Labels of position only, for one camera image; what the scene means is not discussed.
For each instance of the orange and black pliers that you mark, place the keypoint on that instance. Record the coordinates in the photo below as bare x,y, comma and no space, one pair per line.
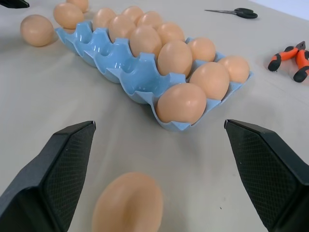
293,60

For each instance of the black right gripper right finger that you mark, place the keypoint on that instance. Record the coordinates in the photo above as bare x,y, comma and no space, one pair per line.
265,169

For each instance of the brown egg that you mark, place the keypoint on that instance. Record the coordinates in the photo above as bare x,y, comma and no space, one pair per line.
132,12
181,102
210,79
102,18
175,58
202,48
237,67
68,15
171,32
120,26
36,30
150,19
129,205
144,39
80,4

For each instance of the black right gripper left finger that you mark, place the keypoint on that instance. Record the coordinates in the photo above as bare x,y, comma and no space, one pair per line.
48,174

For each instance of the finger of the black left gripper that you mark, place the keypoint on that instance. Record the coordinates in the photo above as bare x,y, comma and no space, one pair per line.
14,3

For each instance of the light blue egg tray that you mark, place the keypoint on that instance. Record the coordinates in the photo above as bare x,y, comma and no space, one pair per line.
125,70

